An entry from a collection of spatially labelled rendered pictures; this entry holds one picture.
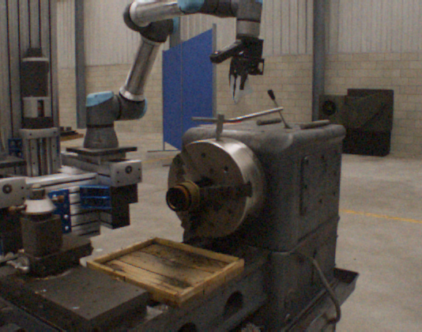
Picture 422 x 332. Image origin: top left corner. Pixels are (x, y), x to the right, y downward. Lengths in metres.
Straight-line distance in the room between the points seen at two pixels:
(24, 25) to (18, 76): 0.20
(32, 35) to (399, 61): 10.05
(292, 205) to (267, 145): 0.21
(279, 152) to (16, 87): 1.06
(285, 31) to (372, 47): 2.47
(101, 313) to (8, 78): 1.18
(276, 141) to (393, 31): 10.12
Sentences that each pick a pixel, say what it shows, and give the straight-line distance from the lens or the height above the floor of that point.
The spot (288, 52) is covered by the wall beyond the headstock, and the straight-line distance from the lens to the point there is 12.26.
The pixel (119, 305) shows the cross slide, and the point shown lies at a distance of 0.92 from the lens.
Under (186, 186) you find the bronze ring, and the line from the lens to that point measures 1.28.
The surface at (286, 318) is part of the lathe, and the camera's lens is 1.64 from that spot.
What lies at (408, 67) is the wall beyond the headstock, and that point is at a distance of 11.21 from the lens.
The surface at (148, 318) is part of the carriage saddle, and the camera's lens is 0.96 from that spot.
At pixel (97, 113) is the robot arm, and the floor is 1.31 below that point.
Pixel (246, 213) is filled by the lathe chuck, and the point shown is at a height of 1.03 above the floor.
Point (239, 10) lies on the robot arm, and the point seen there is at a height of 1.64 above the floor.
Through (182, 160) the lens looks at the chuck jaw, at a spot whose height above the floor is 1.18.
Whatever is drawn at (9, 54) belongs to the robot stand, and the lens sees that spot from 1.85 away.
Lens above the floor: 1.39
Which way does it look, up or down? 9 degrees down
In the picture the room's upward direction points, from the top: straight up
